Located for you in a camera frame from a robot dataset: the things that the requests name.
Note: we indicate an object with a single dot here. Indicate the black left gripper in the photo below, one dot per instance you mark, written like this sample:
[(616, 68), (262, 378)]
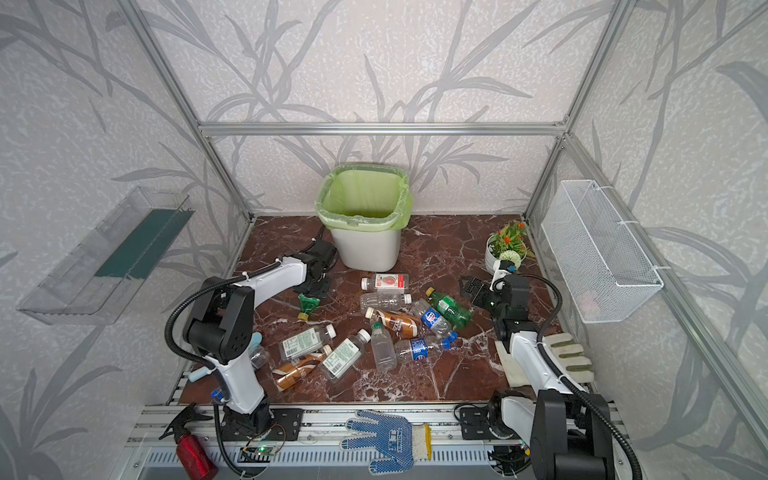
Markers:
[(315, 285)]

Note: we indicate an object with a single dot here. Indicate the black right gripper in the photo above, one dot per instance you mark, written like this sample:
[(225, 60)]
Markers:
[(480, 293)]

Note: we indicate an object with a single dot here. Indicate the green bottle yellow cap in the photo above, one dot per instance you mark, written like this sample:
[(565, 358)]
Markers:
[(449, 308)]

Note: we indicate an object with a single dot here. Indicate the blue label pepsi bottle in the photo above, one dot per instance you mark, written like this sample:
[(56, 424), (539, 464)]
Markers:
[(434, 322)]

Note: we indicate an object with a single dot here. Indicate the brown tea bottle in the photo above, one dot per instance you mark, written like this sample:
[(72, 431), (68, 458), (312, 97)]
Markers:
[(403, 325), (289, 374)]

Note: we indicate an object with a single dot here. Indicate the blue label crushed bottle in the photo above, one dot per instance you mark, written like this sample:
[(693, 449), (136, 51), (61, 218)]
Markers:
[(421, 348)]

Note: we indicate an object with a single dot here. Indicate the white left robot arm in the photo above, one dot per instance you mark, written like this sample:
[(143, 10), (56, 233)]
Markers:
[(213, 327)]

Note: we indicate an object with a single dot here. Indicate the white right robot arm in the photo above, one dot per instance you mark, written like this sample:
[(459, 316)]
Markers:
[(552, 396)]

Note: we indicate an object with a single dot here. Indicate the white plastic trash bin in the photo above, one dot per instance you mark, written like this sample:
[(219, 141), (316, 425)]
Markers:
[(368, 251)]

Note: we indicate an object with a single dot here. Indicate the green bin liner bag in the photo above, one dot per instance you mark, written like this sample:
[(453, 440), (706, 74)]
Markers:
[(365, 197)]

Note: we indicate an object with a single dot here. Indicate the potted artificial flower plant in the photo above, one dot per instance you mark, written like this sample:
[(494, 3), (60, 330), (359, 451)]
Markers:
[(508, 243)]

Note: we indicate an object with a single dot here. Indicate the guava juice bottle red label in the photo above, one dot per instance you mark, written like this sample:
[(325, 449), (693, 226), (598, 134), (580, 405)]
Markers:
[(386, 282)]

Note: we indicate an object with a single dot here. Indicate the clear unlabelled bottle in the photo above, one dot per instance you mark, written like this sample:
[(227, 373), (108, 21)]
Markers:
[(384, 301)]

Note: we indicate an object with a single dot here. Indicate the white label bottle left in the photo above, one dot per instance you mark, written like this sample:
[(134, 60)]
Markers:
[(306, 342)]

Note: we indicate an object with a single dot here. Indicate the light blue spatula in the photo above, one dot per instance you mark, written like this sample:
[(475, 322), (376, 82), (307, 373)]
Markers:
[(204, 371)]

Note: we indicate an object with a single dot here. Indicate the clear bottle green cap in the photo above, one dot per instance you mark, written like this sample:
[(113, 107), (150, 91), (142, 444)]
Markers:
[(382, 348)]

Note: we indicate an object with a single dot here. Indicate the blue label bottle far left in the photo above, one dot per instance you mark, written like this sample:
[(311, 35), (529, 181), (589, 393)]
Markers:
[(238, 386)]

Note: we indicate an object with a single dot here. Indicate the beige striped oven mitt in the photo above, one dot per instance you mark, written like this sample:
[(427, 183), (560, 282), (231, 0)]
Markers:
[(561, 360)]

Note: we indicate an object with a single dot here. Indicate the blue dotted work glove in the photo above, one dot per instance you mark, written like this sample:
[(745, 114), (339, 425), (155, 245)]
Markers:
[(398, 442)]

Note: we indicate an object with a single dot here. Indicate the green circuit board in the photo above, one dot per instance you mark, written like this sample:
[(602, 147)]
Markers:
[(258, 454)]

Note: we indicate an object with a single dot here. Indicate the red spray bottle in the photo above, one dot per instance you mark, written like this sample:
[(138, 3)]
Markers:
[(189, 450)]

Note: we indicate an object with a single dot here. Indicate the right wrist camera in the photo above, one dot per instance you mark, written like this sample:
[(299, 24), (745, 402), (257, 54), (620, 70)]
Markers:
[(502, 269)]

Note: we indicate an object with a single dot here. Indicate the white wire mesh basket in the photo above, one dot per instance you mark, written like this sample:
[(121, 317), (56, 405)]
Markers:
[(608, 274)]

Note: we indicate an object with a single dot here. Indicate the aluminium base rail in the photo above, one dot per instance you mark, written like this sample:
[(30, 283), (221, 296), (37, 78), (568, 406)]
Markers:
[(310, 434)]

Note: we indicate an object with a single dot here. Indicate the clear wall shelf tray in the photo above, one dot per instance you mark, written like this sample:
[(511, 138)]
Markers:
[(95, 282)]

